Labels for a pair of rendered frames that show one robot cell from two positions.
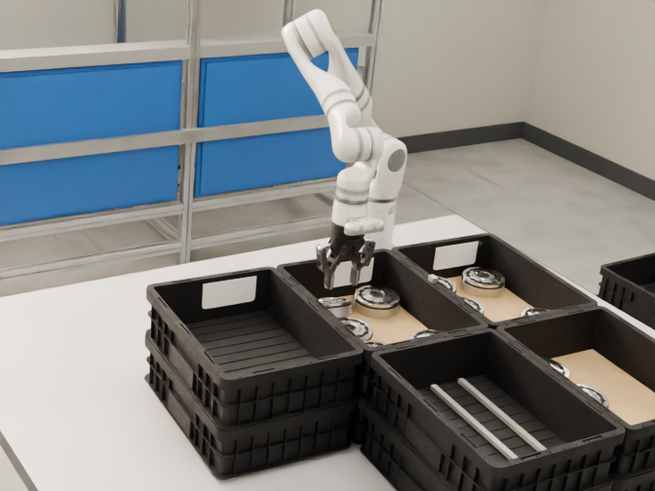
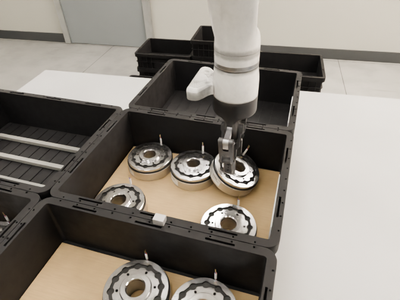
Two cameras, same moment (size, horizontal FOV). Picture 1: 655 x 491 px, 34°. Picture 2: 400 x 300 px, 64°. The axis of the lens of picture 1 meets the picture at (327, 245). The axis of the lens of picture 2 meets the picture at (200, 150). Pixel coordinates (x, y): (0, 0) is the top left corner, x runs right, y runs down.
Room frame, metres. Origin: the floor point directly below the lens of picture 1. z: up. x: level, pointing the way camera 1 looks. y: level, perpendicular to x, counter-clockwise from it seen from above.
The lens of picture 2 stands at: (2.44, -0.39, 1.33)
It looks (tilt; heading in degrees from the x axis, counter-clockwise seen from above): 39 degrees down; 140
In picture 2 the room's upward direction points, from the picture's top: 2 degrees counter-clockwise
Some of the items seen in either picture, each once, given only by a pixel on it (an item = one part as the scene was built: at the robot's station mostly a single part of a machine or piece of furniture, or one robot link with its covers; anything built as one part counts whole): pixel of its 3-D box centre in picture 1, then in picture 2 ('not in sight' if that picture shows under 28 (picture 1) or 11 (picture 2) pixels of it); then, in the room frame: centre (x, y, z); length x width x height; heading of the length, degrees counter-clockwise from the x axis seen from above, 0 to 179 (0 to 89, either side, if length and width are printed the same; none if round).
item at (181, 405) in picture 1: (246, 390); not in sight; (1.90, 0.14, 0.76); 0.40 x 0.30 x 0.12; 32
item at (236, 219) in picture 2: (377, 294); (228, 224); (2.19, -0.12, 0.86); 0.05 x 0.05 x 0.01
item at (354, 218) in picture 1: (355, 210); (224, 74); (2.10, -0.05, 1.10); 0.11 x 0.09 x 0.06; 32
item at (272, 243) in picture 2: (378, 299); (182, 164); (2.06, -0.12, 0.92); 0.40 x 0.30 x 0.02; 32
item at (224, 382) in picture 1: (250, 322); (220, 91); (1.90, 0.14, 0.92); 0.40 x 0.30 x 0.02; 32
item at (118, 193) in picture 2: not in sight; (118, 200); (2.01, -0.24, 0.86); 0.05 x 0.05 x 0.01
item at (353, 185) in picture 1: (360, 163); (236, 13); (2.12, -0.05, 1.20); 0.09 x 0.07 x 0.15; 119
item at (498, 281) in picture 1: (483, 277); not in sight; (2.35, -0.38, 0.86); 0.10 x 0.10 x 0.01
